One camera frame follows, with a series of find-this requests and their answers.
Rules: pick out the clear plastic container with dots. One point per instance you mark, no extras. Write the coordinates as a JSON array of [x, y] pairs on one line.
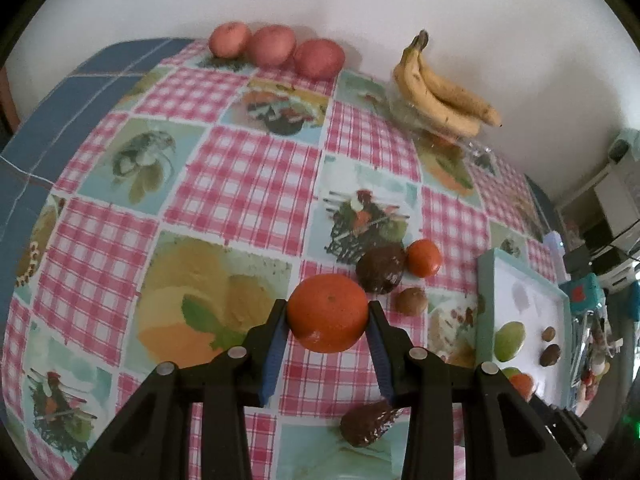
[[470, 147]]

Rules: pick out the red apple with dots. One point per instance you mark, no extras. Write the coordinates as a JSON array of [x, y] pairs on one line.
[[230, 39], [272, 45], [319, 58]]

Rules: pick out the small brown kiwi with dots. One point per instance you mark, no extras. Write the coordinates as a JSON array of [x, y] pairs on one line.
[[549, 333], [411, 301]]

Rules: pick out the white tray with teal rim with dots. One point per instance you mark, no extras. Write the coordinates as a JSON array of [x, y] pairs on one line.
[[530, 305]]

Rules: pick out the small tangerine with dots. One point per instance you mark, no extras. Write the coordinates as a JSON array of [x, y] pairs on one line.
[[440, 140]]

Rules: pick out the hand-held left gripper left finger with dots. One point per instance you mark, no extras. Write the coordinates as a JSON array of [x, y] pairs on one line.
[[272, 355]]

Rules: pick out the black charger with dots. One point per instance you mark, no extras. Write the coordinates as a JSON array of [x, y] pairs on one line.
[[577, 258]]

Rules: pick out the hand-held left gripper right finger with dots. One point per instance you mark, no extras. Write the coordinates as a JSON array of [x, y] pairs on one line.
[[382, 355]]

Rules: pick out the dark brown avocado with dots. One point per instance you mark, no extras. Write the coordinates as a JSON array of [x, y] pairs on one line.
[[550, 355], [381, 267], [367, 425]]

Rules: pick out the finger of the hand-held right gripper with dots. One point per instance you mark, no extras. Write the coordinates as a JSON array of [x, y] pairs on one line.
[[562, 425]]

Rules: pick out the teal box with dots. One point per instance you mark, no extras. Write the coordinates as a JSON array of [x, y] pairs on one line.
[[582, 292]]

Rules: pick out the green mango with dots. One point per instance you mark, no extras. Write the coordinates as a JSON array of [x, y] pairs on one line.
[[511, 373], [509, 340]]

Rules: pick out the orange tangerine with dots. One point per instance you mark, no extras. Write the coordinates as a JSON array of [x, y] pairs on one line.
[[424, 258], [522, 385], [327, 312]]

